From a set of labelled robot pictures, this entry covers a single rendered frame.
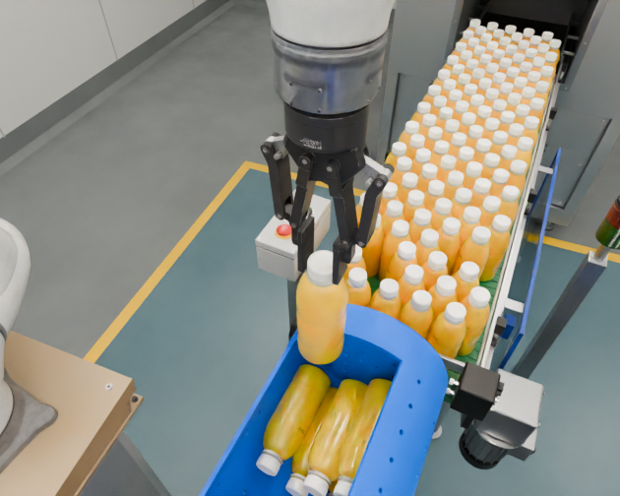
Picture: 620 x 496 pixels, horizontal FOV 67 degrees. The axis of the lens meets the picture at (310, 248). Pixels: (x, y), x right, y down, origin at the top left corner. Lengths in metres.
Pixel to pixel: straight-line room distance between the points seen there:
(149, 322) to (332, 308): 1.83
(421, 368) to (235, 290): 1.71
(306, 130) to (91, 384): 0.69
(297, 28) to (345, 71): 0.05
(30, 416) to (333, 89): 0.77
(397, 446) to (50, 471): 0.55
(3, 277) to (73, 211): 2.19
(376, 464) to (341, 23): 0.54
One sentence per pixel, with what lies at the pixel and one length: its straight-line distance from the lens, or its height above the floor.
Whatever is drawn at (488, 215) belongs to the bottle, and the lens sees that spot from 1.25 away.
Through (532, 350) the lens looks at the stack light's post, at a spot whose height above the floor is 0.73.
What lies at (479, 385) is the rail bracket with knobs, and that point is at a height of 1.00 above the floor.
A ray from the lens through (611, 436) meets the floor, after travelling 2.32.
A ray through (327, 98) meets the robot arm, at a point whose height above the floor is 1.68.
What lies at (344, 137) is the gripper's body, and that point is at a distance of 0.41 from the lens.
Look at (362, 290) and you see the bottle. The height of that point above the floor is 1.06.
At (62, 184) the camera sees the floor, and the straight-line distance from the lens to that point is 3.32.
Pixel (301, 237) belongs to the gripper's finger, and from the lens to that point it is 0.53.
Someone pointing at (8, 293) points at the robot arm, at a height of 1.24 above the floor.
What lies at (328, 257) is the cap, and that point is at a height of 1.43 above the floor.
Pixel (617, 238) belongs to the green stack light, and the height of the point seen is 1.19.
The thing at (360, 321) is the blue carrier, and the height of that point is 1.23.
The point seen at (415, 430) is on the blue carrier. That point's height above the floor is 1.18.
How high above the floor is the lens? 1.86
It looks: 47 degrees down
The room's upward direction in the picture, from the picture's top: straight up
